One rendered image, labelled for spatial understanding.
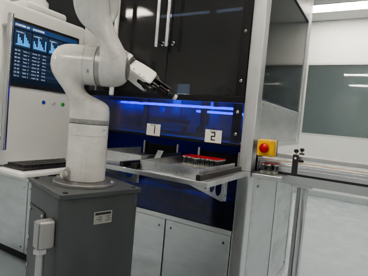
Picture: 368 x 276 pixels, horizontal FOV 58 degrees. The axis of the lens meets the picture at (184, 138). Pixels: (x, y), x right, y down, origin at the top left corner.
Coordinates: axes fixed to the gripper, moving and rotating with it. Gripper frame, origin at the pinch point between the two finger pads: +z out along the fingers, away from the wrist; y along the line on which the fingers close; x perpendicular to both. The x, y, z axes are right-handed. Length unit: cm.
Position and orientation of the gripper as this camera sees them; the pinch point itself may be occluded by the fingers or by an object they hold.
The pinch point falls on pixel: (163, 90)
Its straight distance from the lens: 126.5
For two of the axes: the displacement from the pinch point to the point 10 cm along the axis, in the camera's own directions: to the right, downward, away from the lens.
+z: 8.3, 5.5, 1.3
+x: 5.2, -6.6, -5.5
